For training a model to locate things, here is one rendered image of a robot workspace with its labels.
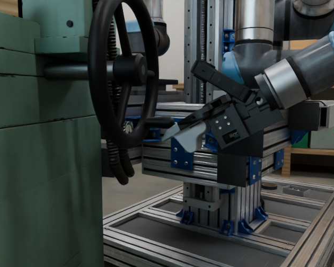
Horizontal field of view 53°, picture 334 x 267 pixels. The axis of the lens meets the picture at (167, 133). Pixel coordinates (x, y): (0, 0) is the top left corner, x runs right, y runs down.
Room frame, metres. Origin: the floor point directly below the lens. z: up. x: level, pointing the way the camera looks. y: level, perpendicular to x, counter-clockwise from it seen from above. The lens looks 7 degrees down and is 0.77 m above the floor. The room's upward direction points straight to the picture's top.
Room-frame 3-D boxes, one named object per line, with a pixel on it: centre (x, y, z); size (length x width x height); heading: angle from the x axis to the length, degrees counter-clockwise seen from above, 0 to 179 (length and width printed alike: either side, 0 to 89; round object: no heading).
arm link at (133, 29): (1.35, 0.11, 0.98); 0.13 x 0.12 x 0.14; 159
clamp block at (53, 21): (0.72, 0.20, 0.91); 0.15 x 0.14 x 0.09; 164
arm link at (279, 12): (1.05, -0.30, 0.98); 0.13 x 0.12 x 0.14; 71
